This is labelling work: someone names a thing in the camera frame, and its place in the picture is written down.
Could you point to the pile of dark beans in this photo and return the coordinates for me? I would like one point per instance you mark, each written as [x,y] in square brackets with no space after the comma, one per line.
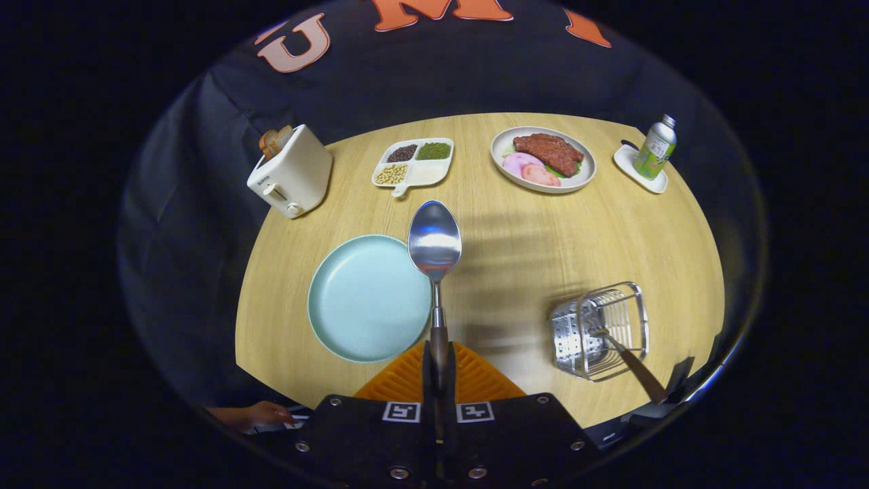
[402,153]

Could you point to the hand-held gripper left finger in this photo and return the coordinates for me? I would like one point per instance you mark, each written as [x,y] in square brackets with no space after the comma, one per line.
[366,435]

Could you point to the perforated metal cutlery holder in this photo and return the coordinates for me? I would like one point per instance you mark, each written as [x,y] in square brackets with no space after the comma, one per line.
[577,326]

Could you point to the black table clamp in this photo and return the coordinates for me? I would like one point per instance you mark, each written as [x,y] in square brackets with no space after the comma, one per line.
[681,380]

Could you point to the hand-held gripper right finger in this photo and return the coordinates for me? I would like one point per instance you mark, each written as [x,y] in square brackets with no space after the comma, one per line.
[516,435]

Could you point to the white toaster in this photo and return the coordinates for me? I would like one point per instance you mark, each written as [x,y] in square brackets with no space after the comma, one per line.
[299,173]

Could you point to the pile of yellow soybeans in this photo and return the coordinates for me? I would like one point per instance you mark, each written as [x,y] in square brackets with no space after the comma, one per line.
[392,174]

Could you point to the salmon pink ham slice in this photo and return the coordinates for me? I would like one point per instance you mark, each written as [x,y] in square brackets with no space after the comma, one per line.
[540,175]

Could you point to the light blue plate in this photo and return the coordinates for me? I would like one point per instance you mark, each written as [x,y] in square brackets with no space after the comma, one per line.
[366,299]

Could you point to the pile of green beans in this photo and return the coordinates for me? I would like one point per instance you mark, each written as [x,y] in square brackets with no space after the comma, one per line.
[433,151]

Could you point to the pale pink ham slice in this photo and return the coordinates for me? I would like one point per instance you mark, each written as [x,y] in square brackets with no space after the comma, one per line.
[517,163]

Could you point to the cream food plate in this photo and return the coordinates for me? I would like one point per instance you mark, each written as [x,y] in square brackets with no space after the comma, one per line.
[502,139]

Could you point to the white square coaster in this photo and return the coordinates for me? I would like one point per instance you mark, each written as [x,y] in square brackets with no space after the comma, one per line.
[626,159]

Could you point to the green lettuce leaf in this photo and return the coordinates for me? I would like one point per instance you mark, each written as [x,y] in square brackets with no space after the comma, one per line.
[574,168]

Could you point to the white divided dish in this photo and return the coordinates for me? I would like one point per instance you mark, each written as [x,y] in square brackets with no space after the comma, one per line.
[426,174]

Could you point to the toasted bread slice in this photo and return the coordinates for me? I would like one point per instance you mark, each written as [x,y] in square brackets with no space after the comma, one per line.
[275,141]

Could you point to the brown steak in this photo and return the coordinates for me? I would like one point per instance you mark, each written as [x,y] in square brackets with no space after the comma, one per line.
[550,151]

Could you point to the green label metal bottle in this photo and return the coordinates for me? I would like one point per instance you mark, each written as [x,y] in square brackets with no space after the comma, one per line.
[655,153]

